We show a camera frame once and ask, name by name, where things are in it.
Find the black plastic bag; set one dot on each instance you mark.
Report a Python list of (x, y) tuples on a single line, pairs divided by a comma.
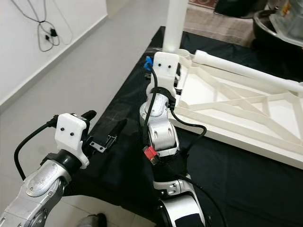
[(236, 7)]

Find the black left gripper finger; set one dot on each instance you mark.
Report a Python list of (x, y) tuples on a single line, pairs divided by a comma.
[(119, 129), (89, 115)]

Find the black wok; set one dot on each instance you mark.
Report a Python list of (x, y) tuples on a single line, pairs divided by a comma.
[(274, 35)]

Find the black tablecloth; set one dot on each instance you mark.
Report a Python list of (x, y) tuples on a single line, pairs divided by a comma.
[(255, 189)]

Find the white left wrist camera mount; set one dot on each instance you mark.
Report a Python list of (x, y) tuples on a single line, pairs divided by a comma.
[(73, 135)]

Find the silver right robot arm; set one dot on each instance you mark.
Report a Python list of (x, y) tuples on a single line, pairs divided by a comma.
[(163, 132)]

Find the clear plastic film scrap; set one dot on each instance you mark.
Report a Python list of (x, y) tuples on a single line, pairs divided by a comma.
[(150, 48)]

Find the patterned beige cloth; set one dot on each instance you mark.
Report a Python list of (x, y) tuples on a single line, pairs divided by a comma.
[(218, 28)]

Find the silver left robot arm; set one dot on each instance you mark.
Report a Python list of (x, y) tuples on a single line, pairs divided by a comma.
[(42, 189)]

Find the white plastic children table top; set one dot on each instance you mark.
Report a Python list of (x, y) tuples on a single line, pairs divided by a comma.
[(241, 118)]

